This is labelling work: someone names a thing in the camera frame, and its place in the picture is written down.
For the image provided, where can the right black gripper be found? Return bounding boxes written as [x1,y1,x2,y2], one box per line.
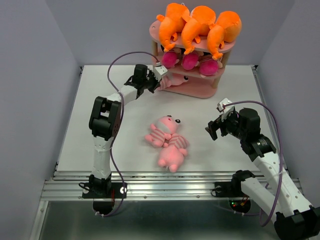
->
[204,110,247,140]

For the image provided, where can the pink striped plush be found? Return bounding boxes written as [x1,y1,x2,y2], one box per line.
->
[156,73,189,91]
[157,133,189,173]

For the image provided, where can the boy doll pink pants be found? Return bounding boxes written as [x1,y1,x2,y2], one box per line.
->
[161,48,181,69]
[199,55,223,78]
[181,50,204,71]

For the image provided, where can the orange shark plush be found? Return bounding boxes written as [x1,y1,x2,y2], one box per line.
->
[156,2,190,53]
[181,5,216,55]

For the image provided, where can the plain orange plush toy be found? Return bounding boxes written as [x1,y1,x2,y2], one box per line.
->
[207,11,242,60]

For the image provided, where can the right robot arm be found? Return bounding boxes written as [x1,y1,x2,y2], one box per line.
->
[205,107,320,240]

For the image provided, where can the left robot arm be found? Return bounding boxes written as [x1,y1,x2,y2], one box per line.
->
[83,64,168,199]

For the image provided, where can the pink three-tier shelf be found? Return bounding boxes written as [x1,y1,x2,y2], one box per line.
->
[149,20,236,99]

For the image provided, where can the pink plush with face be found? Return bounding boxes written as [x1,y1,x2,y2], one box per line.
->
[144,115,181,148]

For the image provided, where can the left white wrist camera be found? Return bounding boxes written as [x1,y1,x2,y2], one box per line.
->
[152,65,168,82]

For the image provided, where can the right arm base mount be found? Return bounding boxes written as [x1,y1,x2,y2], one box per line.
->
[210,170,259,217]

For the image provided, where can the aluminium rail frame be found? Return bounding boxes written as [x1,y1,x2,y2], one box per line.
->
[29,65,315,240]

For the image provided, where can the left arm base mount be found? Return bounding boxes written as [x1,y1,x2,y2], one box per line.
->
[78,182,128,218]

